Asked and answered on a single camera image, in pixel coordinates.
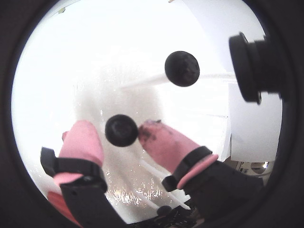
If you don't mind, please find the white foam base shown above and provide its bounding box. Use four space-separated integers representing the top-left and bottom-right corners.
11 0 232 225

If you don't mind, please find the dark blueberry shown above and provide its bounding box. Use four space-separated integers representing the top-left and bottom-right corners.
156 205 172 216
104 114 139 147
164 50 200 87

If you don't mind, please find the white thin stick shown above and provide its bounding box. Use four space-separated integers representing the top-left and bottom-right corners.
140 198 160 209
199 73 238 80
118 72 168 90
139 159 192 211

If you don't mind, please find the pink covered gripper finger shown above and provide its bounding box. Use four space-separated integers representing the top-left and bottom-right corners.
138 120 265 221
40 120 126 226

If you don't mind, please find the black camera lens knob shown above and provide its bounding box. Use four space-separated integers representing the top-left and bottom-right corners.
228 32 285 104

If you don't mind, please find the white board wall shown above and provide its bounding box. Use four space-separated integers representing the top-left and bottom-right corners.
182 0 285 164

